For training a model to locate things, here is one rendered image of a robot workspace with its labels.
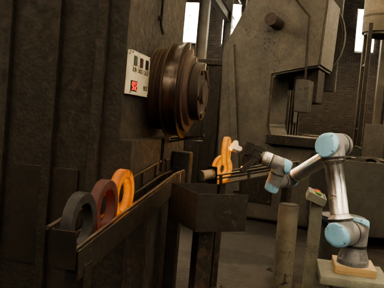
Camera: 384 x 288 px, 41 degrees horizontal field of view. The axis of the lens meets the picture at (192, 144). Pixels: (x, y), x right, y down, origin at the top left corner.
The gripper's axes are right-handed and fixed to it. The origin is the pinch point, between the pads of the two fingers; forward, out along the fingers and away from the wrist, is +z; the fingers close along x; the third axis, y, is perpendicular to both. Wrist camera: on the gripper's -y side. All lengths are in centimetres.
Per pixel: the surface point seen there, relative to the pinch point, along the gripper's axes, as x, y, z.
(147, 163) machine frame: 48, -17, 25
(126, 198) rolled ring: 91, -25, 17
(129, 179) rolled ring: 94, -17, 18
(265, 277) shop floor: -60, -73, -47
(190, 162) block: 4.4, -14.0, 15.1
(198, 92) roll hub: 38.7, 21.3, 17.0
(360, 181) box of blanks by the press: -174, 3, -95
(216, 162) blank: -17.9, -11.2, 4.3
